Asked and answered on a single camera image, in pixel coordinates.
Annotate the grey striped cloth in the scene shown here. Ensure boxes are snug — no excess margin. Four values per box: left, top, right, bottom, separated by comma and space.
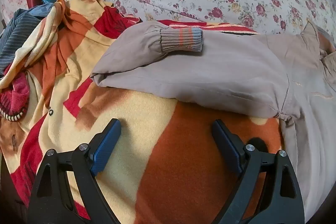
0, 3, 56, 77

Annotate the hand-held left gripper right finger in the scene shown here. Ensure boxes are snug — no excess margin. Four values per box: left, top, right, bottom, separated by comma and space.
211, 119, 305, 224

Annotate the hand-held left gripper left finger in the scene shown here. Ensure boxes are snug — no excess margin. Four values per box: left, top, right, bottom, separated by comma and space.
28, 118, 122, 224

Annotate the beige jacket with ribbed cuffs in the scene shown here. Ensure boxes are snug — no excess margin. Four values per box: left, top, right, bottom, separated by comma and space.
90, 21, 336, 224

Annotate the orange red cream printed blanket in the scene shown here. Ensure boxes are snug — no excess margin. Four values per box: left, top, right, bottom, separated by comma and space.
0, 0, 286, 224

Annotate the red fleece garment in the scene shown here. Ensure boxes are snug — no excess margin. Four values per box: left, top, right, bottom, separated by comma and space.
0, 74, 31, 123

